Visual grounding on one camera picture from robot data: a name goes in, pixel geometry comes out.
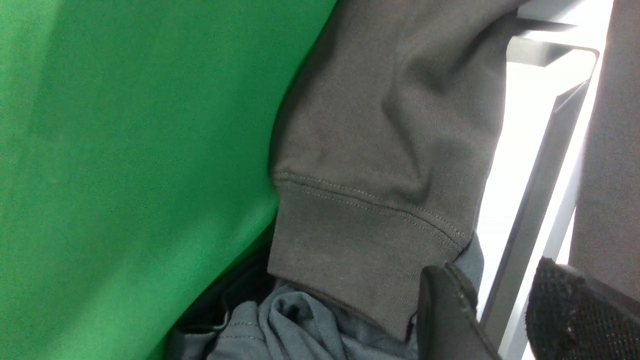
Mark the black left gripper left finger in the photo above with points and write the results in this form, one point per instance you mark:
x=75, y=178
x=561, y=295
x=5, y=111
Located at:
x=446, y=318

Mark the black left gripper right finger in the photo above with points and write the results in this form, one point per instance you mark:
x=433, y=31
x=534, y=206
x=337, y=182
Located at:
x=574, y=316

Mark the dark gray long-sleeved shirt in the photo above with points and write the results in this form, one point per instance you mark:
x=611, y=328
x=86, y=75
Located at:
x=382, y=150

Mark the crumpled dark teal shirt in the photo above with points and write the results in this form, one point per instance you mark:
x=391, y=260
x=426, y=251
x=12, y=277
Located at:
x=249, y=315

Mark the green backdrop cloth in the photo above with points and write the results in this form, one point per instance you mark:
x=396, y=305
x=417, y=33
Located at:
x=134, y=147

